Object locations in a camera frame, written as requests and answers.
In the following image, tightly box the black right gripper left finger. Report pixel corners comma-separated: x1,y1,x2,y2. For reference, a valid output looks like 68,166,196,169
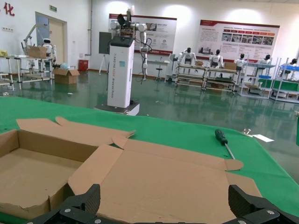
23,183,103,224

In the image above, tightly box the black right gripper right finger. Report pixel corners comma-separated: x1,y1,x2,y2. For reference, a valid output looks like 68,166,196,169
221,184,299,224

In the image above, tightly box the open brown cardboard box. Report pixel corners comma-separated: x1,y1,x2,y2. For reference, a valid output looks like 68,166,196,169
0,116,136,219
67,134,263,224

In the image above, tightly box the large open cardboard box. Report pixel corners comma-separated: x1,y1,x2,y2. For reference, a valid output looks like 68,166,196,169
52,67,80,85

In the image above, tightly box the small open cardboard box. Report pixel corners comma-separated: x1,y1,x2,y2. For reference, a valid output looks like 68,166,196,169
26,45,48,59

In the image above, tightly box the white paper sheet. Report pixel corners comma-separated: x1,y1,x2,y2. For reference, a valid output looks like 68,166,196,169
252,133,275,143

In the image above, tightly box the green table cloth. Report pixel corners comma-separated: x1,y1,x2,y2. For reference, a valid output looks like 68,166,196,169
0,97,299,224

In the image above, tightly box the workbench rack with green panel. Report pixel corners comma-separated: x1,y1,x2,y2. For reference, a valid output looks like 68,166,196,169
271,56,299,104

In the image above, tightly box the workbench rack with blue tray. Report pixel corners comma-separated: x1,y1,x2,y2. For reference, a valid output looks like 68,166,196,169
240,61,277,100

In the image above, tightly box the white tower robot with arms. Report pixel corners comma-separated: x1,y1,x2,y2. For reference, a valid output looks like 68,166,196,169
94,6,154,117

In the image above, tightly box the white pipe workbench rack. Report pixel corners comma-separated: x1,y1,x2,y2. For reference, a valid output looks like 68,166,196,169
205,66,239,94
175,62,208,91

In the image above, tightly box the white humanoid robot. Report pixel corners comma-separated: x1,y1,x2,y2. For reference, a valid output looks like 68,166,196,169
234,53,249,70
257,55,272,65
178,47,199,65
208,49,225,69
283,58,299,72

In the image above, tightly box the black stool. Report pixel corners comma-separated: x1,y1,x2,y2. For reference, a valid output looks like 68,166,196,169
155,56,164,82

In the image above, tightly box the black monitor on stand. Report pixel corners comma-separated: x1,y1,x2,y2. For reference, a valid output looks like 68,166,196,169
98,31,113,76

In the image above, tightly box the small white round-headed robot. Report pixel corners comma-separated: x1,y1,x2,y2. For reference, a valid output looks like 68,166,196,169
41,38,57,61

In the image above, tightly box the beige door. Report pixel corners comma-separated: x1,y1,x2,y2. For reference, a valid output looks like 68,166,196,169
48,19,68,70

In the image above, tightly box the white pipe rack table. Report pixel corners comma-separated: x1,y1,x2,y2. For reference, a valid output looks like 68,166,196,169
0,55,57,91

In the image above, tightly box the green handled screwdriver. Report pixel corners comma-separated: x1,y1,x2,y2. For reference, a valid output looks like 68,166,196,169
214,128,236,161

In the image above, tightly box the wide red white wall poster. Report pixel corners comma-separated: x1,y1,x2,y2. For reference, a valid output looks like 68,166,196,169
198,19,280,61

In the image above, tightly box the white overhead frame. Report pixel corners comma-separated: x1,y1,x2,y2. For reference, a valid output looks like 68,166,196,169
22,22,50,56

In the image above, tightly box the narrow red white wall poster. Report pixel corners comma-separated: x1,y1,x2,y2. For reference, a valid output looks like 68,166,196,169
108,13,178,56

